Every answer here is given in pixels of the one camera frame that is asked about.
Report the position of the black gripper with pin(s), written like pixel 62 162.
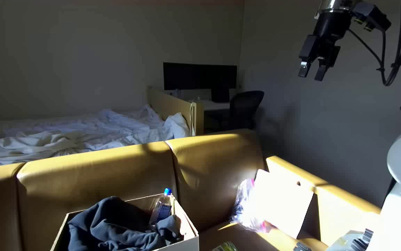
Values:
pixel 325 32

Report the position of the clear water bottle blue cap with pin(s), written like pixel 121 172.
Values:
pixel 161 204

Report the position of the white cardboard box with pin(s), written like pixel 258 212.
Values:
pixel 189 244

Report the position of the tan leather sofa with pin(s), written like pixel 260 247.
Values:
pixel 93 172

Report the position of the black office chair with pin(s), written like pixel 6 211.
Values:
pixel 243 106

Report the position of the black monitor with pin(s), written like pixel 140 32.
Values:
pixel 197 77

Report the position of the clear plastic bag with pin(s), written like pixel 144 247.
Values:
pixel 246 204

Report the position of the grey patterned package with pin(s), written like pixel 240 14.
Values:
pixel 353 240

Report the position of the green package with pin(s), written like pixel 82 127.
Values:
pixel 224 245

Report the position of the white crumpled bed sheets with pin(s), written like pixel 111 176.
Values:
pixel 79 134

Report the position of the dark blue clothing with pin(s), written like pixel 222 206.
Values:
pixel 111 225

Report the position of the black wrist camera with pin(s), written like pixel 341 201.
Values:
pixel 371 15

